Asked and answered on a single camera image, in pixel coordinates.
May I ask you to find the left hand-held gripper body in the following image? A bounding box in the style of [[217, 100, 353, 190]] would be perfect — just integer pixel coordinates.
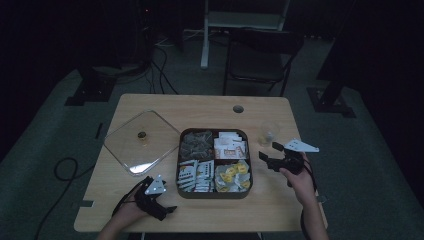
[[134, 174, 168, 221]]

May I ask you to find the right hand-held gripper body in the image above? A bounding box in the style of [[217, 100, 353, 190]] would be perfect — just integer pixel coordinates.
[[266, 139, 320, 176]]

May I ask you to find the person's right hand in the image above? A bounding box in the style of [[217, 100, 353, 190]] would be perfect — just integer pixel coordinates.
[[279, 153, 318, 206]]

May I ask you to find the person's left hand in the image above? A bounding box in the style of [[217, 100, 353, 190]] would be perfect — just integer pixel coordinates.
[[111, 199, 149, 232]]

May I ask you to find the clear glass cup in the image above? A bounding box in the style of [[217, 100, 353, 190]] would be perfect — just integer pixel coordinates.
[[258, 120, 281, 148]]

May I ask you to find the brown divided tray box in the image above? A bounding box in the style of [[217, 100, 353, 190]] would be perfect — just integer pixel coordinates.
[[175, 127, 254, 200]]

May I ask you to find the pile of white orange packets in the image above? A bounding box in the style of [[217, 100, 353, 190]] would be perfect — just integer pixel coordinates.
[[213, 131, 250, 160]]

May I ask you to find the pile of yellow label tea bags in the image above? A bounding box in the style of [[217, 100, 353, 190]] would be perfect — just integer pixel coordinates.
[[214, 160, 252, 194]]

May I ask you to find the clear square lid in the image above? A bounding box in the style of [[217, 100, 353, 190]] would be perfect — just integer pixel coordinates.
[[103, 109, 182, 177]]

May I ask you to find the row of white dotted packets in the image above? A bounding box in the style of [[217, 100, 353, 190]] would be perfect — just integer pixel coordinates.
[[176, 159, 215, 194]]

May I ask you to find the pile of dark pyramid tea bags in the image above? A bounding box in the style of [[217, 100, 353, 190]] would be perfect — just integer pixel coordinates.
[[180, 130, 214, 161]]

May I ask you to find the black stand base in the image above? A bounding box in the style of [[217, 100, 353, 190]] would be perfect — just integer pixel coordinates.
[[64, 65, 118, 107], [306, 33, 357, 119]]

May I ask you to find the black folding chair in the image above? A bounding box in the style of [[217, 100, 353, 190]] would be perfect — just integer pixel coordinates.
[[222, 29, 305, 98]]

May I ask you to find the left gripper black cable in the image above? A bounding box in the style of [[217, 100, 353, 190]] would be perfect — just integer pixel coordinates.
[[111, 182, 145, 217]]

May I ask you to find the black floor cable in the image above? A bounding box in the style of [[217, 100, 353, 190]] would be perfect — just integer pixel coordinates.
[[33, 156, 97, 240]]

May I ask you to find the bundle of black cables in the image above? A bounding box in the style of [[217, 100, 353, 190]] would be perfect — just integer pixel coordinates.
[[145, 42, 180, 96]]

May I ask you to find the white desk frame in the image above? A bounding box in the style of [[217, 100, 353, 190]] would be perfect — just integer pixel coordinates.
[[200, 0, 292, 71]]

